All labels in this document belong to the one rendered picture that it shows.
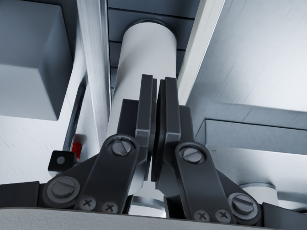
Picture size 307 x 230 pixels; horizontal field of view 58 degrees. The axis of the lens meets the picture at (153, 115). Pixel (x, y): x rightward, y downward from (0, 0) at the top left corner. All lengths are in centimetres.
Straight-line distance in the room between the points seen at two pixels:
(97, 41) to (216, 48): 21
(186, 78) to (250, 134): 26
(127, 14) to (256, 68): 20
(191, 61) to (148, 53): 4
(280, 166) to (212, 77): 25
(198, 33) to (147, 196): 13
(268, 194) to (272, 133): 18
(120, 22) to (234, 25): 13
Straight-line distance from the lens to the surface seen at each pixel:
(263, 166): 56
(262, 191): 65
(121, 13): 26
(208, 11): 21
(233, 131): 49
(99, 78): 19
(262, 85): 42
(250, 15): 33
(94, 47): 17
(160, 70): 22
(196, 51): 23
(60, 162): 37
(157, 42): 24
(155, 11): 25
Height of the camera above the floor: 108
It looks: 31 degrees down
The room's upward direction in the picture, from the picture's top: 176 degrees counter-clockwise
